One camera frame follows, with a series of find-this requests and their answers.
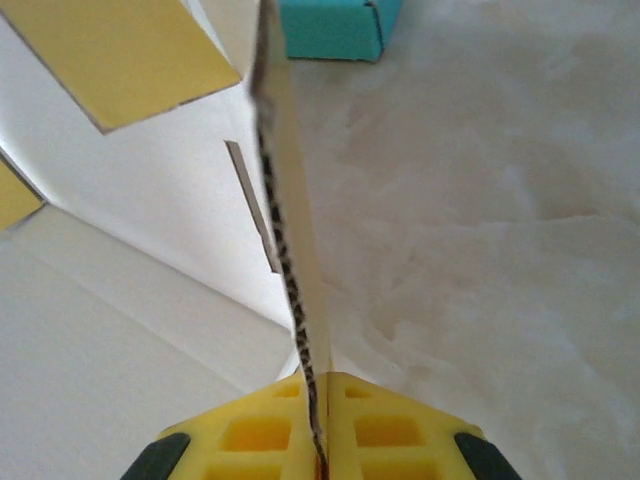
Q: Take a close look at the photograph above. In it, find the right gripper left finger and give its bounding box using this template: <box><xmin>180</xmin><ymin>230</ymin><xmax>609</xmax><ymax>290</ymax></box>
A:
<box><xmin>118</xmin><ymin>374</ymin><xmax>322</xmax><ymax>480</ymax></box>

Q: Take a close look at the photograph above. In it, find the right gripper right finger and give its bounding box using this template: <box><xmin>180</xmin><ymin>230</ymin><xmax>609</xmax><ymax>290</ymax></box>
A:
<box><xmin>325</xmin><ymin>370</ymin><xmax>522</xmax><ymax>480</ymax></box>

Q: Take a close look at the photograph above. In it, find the yellow paper box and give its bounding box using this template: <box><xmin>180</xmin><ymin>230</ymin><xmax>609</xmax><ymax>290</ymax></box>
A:
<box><xmin>0</xmin><ymin>0</ymin><xmax>335</xmax><ymax>480</ymax></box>

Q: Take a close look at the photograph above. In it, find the teal paper box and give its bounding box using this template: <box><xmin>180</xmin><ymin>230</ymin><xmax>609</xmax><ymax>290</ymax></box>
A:
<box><xmin>277</xmin><ymin>0</ymin><xmax>407</xmax><ymax>65</ymax></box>

